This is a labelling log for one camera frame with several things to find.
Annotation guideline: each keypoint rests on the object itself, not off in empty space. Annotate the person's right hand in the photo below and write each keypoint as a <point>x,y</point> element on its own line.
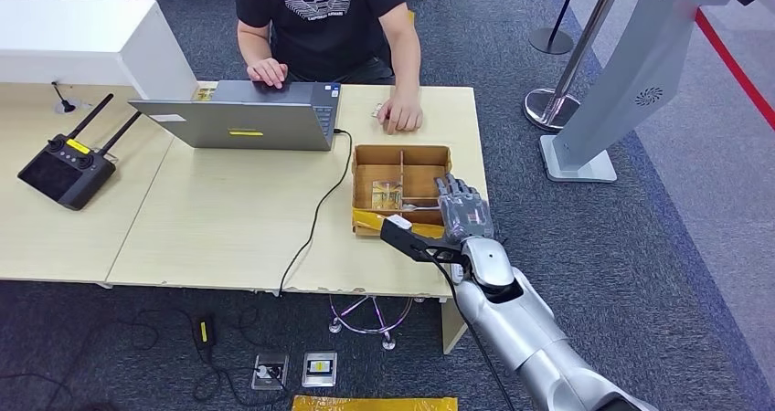
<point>269,72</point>

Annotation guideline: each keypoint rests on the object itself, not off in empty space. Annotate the person's left hand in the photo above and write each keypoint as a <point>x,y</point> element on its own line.
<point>402,115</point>

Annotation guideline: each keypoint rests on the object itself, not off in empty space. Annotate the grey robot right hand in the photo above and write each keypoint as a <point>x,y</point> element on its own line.
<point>466,214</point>

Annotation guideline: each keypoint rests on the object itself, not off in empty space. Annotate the hotel room key card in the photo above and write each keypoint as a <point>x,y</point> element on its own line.
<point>386,194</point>

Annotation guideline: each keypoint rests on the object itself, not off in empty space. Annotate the person's right forearm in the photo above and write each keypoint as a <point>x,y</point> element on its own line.
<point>251,42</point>

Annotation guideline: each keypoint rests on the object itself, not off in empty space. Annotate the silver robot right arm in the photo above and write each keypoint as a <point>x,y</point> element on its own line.
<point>527,335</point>

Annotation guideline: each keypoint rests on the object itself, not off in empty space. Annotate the person's left forearm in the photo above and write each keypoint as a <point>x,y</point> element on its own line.
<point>405,51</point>

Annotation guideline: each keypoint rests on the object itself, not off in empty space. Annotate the small yellow patterned card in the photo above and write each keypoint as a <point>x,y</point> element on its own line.
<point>206,93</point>

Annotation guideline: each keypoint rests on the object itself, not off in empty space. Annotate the person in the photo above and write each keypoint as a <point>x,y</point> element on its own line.
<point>321,27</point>

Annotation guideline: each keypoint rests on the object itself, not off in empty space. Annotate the grey laptop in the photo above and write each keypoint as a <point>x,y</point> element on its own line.
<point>242,124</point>

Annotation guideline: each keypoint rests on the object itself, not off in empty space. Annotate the wooden divided box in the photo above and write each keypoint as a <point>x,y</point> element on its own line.
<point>418,175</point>

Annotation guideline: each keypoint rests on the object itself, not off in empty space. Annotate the yellow chair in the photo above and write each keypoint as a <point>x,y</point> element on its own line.
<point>410,16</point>

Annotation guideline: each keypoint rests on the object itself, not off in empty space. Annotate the wooden desk leg panel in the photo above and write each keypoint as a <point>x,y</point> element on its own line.
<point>452,329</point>

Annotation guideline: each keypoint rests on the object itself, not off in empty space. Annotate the chrome stool base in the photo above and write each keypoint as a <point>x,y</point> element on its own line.
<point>387,338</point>

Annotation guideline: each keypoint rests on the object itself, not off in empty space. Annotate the white counter block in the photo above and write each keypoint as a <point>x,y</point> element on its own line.
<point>79,42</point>

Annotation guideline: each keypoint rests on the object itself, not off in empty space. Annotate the yellow wrapped box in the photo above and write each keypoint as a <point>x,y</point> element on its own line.
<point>375,404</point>

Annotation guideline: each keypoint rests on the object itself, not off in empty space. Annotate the grey kiosk stand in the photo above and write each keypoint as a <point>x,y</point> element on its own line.
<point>629,81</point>

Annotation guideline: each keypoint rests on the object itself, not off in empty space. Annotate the closed silver floor socket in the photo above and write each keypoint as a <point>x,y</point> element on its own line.
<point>319,369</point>

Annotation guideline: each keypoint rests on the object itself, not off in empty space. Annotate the black remote controller with antennas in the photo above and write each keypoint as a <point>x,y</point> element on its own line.
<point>60,175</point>

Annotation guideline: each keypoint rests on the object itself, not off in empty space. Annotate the floor socket with plug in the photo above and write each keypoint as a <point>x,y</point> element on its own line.
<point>269,372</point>

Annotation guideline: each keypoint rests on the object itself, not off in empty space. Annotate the black power adapter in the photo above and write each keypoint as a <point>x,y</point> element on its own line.
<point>204,332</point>

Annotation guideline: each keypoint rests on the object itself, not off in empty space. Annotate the chrome stanchion post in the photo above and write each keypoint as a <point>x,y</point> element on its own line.
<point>550,109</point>

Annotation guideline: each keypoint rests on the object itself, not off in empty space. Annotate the black stanchion post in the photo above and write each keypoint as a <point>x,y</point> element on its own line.
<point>551,41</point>

